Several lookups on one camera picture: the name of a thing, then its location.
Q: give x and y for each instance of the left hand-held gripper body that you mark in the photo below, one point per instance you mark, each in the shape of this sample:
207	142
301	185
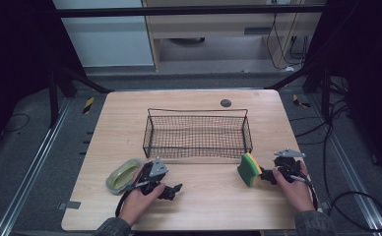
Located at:
153	183

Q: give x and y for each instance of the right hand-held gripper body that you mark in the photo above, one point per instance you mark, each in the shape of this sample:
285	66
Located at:
289	164

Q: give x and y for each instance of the green and yellow sponge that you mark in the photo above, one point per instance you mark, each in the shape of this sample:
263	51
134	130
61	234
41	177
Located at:
247	169

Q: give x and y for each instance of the translucent green soap dish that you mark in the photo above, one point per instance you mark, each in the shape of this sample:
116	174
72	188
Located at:
123	177

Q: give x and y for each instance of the person's left hand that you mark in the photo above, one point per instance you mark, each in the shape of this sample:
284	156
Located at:
136	205

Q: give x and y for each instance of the person's right hand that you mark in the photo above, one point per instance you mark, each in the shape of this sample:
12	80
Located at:
297	195

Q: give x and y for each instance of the yellow and black tape strip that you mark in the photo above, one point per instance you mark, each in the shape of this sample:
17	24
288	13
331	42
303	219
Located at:
88	105
300	102

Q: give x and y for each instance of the black metal stand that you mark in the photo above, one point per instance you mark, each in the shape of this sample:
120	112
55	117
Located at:
53	98
325	95

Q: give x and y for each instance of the grey round table grommet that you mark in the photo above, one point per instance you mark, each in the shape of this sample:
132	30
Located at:
225	103

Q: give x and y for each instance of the grey tape piece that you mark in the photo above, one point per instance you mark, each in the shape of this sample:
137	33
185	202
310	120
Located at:
69	205

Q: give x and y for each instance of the black curtain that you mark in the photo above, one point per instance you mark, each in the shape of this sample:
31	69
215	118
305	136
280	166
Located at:
369	65
15	65

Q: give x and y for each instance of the white cabinet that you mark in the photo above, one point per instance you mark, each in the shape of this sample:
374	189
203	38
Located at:
107	42

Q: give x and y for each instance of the light wooden desk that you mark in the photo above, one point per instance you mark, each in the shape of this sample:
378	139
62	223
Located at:
218	28

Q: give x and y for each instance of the aluminium floor rail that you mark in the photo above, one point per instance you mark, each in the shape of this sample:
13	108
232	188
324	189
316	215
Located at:
353	183
31	173

